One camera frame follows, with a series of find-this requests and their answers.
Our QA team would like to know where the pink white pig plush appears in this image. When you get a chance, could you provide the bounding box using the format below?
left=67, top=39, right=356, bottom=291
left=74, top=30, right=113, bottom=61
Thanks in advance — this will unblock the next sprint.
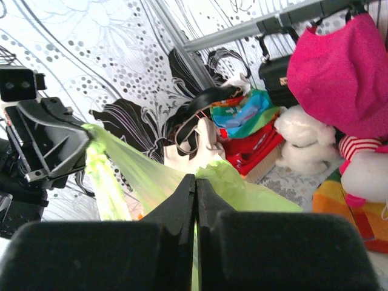
left=338, top=135, right=387, bottom=220

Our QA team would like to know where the colourful printed cloth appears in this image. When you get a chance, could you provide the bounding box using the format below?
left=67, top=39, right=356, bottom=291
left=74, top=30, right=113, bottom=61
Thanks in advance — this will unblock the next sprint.
left=210, top=89, right=281, bottom=139

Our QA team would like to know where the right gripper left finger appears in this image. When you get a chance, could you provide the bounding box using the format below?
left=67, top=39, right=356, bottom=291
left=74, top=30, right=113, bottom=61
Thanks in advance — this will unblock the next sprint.
left=1, top=175, right=195, bottom=290

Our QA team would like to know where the cream canvas tote bag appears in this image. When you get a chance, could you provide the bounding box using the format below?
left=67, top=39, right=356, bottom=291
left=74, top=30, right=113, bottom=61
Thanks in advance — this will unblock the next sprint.
left=164, top=118, right=226, bottom=174

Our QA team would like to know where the black leather handbag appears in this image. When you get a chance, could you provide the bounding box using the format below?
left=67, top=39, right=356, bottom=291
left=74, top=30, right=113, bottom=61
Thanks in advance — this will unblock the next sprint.
left=258, top=33, right=298, bottom=108

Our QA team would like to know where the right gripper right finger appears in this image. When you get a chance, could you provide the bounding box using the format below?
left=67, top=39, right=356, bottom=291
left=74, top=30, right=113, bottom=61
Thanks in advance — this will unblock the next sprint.
left=196, top=179, right=380, bottom=290

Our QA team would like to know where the green plastic trash bag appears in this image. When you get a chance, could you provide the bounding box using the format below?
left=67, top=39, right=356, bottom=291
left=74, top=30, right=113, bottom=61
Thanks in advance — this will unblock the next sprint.
left=82, top=122, right=304, bottom=291

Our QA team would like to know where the white sheep plush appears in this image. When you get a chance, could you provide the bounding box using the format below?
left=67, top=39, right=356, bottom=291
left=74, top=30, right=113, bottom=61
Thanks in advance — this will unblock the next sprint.
left=274, top=105, right=340, bottom=175

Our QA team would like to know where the red cloth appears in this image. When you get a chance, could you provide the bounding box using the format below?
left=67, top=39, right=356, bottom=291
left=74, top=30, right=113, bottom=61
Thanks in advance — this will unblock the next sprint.
left=222, top=124, right=284, bottom=176

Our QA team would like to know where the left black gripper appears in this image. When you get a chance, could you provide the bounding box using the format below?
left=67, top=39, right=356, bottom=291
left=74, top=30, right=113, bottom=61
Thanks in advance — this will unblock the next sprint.
left=1, top=98, right=91, bottom=239

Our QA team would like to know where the magenta felt hat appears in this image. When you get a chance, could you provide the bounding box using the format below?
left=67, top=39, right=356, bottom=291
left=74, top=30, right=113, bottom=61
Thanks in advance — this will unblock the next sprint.
left=287, top=13, right=387, bottom=138

